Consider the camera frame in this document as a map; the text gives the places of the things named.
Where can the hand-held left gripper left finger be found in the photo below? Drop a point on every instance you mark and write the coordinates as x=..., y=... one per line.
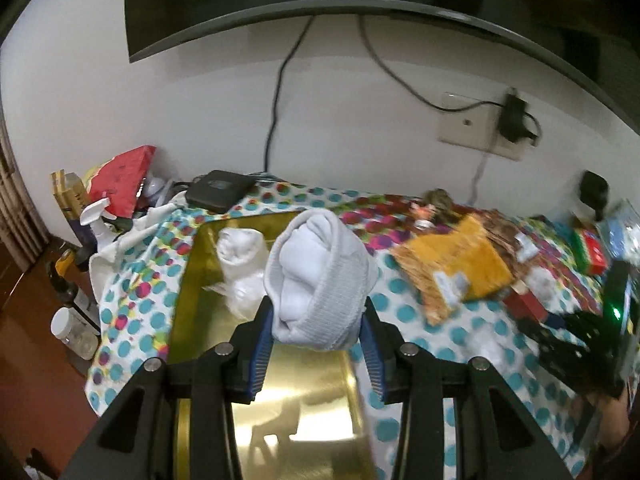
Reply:
x=264, y=352

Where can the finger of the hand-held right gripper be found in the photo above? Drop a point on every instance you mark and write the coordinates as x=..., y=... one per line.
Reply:
x=580, y=322
x=560, y=355

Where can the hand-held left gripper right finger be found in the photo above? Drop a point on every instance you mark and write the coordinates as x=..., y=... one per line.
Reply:
x=372, y=357

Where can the gold metal tray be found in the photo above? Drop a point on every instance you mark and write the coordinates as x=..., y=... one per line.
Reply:
x=310, y=390

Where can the white sock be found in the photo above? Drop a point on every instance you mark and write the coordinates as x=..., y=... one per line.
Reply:
x=320, y=270
x=542, y=282
x=240, y=260

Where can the brown snack packet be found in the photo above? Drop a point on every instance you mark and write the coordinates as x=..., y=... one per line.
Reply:
x=505, y=232

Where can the orange snack packet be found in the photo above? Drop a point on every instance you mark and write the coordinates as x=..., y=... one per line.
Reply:
x=475, y=255

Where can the person's right forearm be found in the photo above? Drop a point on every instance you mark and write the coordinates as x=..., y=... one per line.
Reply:
x=615, y=425

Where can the green and red box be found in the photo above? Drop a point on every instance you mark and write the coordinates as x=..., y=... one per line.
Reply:
x=590, y=252

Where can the polka dot tablecloth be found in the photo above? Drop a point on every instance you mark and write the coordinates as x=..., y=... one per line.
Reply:
x=450, y=332

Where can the clear plastic package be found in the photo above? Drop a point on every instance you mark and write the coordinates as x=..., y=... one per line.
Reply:
x=622, y=225

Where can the black plug device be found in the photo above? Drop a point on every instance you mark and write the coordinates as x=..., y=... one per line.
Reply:
x=595, y=187

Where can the small figurine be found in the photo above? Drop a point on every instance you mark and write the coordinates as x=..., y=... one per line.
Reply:
x=430, y=210

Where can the black set-top box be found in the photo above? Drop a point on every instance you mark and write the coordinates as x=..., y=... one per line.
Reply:
x=217, y=187

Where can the white cloth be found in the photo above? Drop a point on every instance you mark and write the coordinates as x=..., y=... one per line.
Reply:
x=107, y=260

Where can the white plastic bottle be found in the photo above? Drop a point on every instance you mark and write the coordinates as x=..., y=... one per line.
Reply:
x=155, y=190

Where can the dark glass bottle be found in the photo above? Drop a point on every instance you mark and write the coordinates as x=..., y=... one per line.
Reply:
x=75, y=295

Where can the white lidded jar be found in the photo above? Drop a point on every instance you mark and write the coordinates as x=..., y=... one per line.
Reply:
x=67, y=327

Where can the black power adapter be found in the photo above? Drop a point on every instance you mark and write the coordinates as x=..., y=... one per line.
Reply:
x=512, y=117

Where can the white spray bottle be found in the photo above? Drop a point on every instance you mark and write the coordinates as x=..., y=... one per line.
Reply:
x=95, y=212

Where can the red paper bag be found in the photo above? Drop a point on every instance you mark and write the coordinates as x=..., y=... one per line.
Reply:
x=125, y=175

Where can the gold striped box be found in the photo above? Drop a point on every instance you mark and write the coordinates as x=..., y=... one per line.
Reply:
x=67, y=195

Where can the brown striped curtain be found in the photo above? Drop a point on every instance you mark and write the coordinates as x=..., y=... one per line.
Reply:
x=20, y=210

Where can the white wall socket plate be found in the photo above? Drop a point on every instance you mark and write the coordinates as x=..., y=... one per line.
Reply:
x=465, y=125

